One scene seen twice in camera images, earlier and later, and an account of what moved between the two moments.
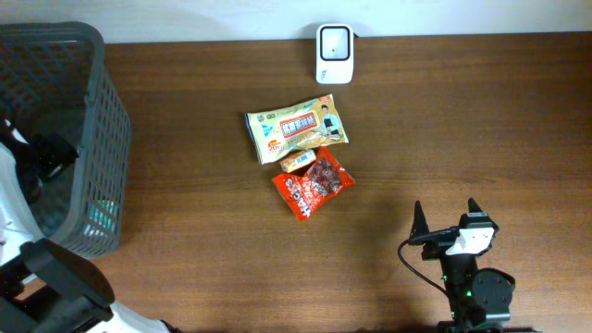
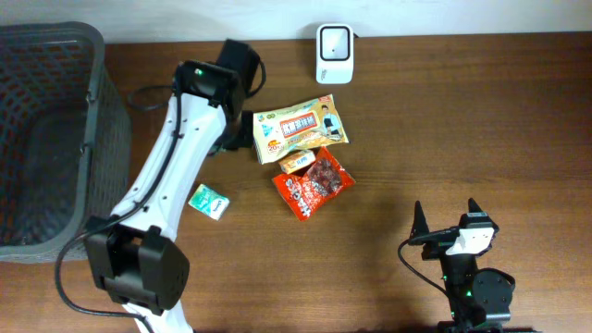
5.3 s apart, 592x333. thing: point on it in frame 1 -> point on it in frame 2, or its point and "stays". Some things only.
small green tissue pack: (104, 213) -> (209, 202)
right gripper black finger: (420, 225) stays
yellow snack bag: (281, 132) stays
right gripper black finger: (473, 206) stays
